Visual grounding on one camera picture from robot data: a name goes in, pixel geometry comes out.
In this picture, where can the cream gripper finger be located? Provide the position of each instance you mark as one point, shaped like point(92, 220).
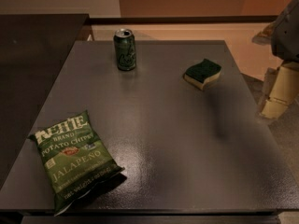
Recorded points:
point(280, 88)

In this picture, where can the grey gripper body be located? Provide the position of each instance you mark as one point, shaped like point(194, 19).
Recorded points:
point(287, 36)

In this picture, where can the green soda can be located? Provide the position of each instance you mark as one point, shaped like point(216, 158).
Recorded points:
point(124, 43)

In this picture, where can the green yellow sponge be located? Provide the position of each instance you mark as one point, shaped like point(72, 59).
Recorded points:
point(203, 73)

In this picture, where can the green jalapeno chips bag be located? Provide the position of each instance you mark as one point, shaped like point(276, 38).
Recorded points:
point(74, 159)

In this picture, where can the dark side table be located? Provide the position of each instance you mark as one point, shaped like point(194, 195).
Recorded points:
point(33, 49)

